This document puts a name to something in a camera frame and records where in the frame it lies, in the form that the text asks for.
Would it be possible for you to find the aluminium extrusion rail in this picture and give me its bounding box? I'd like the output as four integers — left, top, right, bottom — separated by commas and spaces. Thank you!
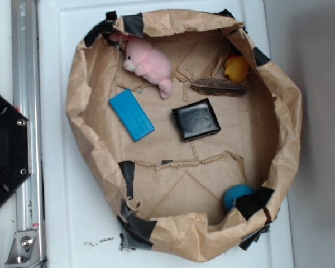
11, 1, 47, 267

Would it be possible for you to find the metal corner bracket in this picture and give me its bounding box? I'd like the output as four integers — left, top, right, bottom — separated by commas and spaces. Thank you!
4, 230, 41, 267

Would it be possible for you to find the brown paper bin liner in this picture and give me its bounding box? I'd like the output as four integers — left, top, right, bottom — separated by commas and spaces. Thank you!
65, 9, 302, 262

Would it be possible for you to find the pink plush bunny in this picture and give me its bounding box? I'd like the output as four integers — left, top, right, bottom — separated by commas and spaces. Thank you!
109, 32, 173, 99

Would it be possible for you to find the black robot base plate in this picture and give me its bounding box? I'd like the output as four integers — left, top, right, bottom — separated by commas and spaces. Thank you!
0, 95, 30, 208

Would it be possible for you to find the brown bark piece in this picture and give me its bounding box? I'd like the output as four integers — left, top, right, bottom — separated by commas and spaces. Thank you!
191, 77, 248, 97

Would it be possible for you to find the yellow rubber duck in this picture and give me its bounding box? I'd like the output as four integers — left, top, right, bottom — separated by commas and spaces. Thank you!
223, 54, 250, 83

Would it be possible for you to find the blue rectangular block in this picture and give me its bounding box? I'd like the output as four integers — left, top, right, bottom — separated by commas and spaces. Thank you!
109, 89, 155, 142

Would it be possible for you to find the blue yarn ball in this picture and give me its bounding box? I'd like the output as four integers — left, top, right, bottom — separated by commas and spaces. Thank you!
223, 184, 255, 213

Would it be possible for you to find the black square leather pad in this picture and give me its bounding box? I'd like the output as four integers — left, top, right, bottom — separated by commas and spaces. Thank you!
172, 98, 221, 142

